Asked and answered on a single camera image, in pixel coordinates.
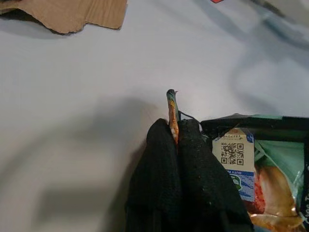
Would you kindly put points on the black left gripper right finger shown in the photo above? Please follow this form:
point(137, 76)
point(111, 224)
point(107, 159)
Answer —
point(202, 178)

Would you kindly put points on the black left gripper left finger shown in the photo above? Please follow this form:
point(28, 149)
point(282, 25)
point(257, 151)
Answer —
point(157, 174)

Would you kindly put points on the green cigarette pack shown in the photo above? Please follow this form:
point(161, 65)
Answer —
point(272, 154)

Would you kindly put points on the red packet with white label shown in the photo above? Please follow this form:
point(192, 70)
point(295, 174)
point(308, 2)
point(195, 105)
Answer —
point(216, 1)

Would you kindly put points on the torn brown cardboard piece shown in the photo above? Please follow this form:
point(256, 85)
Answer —
point(72, 14)

